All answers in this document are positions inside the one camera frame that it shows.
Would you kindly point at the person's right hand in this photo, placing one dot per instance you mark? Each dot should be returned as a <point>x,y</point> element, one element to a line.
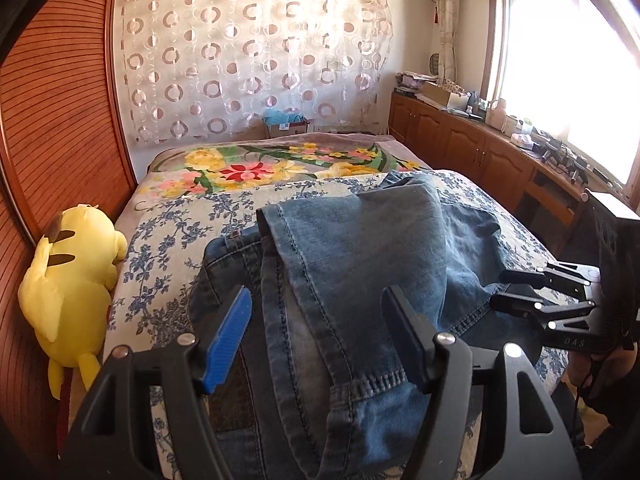
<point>580,370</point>

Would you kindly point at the small white box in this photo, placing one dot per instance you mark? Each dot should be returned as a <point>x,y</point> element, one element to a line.
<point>522,141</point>

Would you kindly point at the dark blue bottle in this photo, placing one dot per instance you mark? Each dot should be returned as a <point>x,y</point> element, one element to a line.
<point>473,102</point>

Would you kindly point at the blue denim pants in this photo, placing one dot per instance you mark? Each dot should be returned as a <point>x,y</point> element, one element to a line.
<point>360,260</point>

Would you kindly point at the yellow plush toy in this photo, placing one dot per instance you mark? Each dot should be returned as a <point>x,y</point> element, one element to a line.
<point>75,280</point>

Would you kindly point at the open cardboard box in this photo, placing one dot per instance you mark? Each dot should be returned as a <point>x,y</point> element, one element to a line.
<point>442,95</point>

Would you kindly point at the colourful flower blanket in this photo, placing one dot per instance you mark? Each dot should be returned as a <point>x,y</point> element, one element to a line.
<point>240,170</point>

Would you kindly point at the stack of papers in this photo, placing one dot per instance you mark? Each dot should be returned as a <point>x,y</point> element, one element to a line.
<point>415,81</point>

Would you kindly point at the beige window curtain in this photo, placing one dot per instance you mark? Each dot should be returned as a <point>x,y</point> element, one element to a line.
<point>445,20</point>

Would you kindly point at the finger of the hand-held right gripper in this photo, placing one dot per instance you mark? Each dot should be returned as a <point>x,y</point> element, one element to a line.
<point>515,305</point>
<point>565,275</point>

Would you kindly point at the bright window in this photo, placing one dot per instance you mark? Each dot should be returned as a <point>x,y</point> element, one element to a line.
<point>565,60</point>

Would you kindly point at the sheer circle-pattern curtain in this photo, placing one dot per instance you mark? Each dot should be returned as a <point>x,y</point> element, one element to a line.
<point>250,55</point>

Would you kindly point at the cardboard box with blue tissue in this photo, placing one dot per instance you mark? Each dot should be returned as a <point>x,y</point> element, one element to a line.
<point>285,125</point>

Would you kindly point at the brown slatted wooden wardrobe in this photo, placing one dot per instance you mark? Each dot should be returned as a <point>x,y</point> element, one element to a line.
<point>55,110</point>

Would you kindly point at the blue floral bed sheet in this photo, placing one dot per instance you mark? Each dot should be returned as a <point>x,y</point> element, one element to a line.
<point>160,260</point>

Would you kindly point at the white plastic bottle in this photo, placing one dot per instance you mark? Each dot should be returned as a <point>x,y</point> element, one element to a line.
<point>497,115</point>

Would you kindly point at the long wooden cabinet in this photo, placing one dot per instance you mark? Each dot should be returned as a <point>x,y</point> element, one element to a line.
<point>450,140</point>

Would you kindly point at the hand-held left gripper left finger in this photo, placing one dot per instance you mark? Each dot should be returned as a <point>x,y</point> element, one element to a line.
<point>227,340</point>

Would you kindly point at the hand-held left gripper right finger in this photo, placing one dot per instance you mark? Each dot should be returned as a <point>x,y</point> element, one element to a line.
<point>402,340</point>

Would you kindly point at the grey oval object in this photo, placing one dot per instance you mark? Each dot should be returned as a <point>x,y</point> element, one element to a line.
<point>434,62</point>

